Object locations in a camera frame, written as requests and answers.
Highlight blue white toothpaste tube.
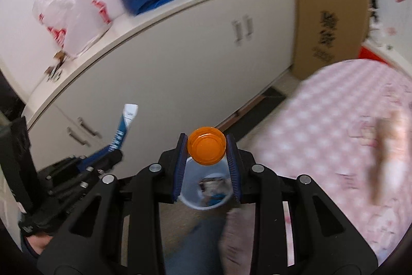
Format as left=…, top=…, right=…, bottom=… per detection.
left=108, top=104, right=140, bottom=154

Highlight orange round plastic container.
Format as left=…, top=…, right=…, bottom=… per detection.
left=187, top=126, right=226, bottom=165

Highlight person's leg blue jeans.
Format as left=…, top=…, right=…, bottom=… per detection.
left=164, top=216, right=233, bottom=275

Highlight red box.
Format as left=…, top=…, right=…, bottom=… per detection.
left=357, top=46, right=392, bottom=65

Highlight white plastic bag red print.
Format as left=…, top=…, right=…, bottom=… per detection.
left=32, top=0, right=113, bottom=58

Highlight tall cardboard box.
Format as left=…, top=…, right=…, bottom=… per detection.
left=291, top=0, right=371, bottom=81

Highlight small cardboard bits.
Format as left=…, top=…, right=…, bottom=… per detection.
left=45, top=51, right=70, bottom=81

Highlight long white low cabinet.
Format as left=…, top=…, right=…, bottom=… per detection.
left=24, top=0, right=298, bottom=173

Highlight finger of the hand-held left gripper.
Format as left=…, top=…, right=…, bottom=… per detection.
left=37, top=149, right=124, bottom=180
left=45, top=169, right=108, bottom=199

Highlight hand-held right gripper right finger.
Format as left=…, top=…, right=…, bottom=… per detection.
left=225, top=133, right=379, bottom=275

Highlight brown stocking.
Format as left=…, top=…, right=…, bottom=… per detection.
left=367, top=111, right=407, bottom=205

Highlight light blue bin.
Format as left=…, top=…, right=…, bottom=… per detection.
left=178, top=157, right=238, bottom=211

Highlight round table pink tablecloth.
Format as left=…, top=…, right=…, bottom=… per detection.
left=219, top=59, right=412, bottom=266

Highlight black clothes heap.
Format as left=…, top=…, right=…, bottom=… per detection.
left=368, top=0, right=381, bottom=37

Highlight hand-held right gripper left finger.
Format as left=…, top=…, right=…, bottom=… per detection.
left=37, top=133, right=189, bottom=275

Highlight newspaper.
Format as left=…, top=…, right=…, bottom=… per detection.
left=198, top=178, right=230, bottom=199

